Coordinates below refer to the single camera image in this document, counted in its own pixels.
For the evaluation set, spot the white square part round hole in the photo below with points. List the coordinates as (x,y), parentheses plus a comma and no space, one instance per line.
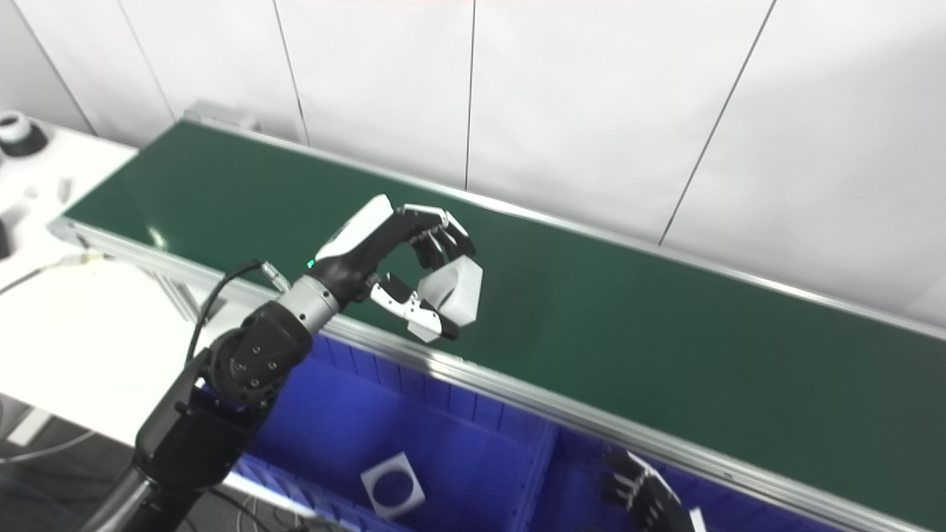
(462,292)
(392,510)

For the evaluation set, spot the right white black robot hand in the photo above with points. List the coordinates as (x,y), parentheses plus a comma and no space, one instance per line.
(650,502)

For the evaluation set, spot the aluminium conveyor leg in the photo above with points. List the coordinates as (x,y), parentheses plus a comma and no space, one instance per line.
(177,295)

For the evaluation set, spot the green conveyor belt aluminium frame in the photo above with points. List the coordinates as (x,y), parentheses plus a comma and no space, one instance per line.
(665,332)

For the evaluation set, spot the blue plastic bin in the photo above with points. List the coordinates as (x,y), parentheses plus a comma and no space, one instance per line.
(332,428)
(576,488)

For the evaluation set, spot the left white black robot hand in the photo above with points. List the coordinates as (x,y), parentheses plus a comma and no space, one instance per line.
(355,236)

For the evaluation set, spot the small grey block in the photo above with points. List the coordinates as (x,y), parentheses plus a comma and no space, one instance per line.
(63,189)

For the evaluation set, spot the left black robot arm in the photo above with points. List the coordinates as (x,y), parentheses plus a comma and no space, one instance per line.
(222,399)

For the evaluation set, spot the grey conveyor end housing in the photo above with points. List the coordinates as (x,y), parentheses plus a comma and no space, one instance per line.
(222,117)

